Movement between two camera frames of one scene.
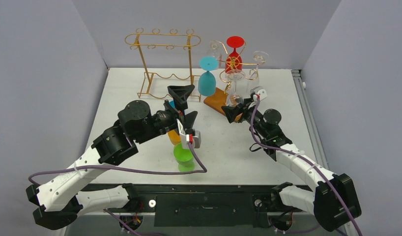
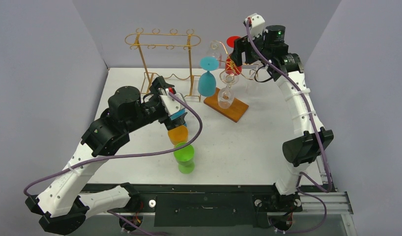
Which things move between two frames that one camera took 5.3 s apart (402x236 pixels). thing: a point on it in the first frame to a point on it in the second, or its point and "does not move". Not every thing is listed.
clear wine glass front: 235,98 to 225,97
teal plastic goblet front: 207,82 does not move
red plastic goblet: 234,60 does not move
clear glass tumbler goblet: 214,51 does not move
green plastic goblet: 184,158 does not move
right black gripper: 242,109 to 238,50
